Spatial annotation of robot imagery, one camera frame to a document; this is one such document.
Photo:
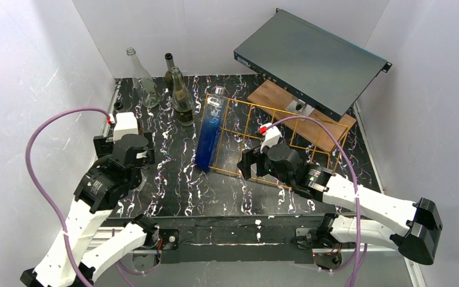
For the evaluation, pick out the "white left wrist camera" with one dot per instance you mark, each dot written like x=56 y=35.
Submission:
x=124 y=123

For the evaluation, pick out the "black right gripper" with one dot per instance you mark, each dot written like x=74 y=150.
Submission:
x=246 y=164

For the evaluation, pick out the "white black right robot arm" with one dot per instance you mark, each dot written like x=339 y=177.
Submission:
x=411 y=227

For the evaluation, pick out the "gold wire wine rack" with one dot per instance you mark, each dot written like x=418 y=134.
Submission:
x=240 y=130

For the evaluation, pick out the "clear square liquor bottle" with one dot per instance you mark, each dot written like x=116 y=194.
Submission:
x=143 y=178

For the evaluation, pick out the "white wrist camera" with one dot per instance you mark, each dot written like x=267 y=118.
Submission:
x=124 y=123
x=271 y=135

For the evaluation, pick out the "clear labelled wine bottle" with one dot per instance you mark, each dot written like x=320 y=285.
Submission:
x=182 y=100

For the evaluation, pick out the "grey rack-mount network switch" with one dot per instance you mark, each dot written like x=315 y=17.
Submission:
x=316 y=66

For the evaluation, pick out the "clear tall empty bottle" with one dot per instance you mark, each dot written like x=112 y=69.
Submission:
x=142 y=81

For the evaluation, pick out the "dark green wine bottle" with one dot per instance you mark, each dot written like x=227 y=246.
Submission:
x=168 y=75

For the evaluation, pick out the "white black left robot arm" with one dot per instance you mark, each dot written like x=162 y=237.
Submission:
x=70 y=262

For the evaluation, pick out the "aluminium frame rail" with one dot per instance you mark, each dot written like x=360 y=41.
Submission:
x=225 y=231

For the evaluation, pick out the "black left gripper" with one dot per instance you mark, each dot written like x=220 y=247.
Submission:
x=101 y=145

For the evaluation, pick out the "green bottle near left wall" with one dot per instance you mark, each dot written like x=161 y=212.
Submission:
x=119 y=107

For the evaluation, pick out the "grey metal bracket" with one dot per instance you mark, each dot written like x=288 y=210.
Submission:
x=299 y=107

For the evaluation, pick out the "blue tall glass bottle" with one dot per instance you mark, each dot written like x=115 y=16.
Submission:
x=216 y=103

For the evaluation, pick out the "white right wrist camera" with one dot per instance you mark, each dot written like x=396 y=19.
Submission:
x=271 y=135

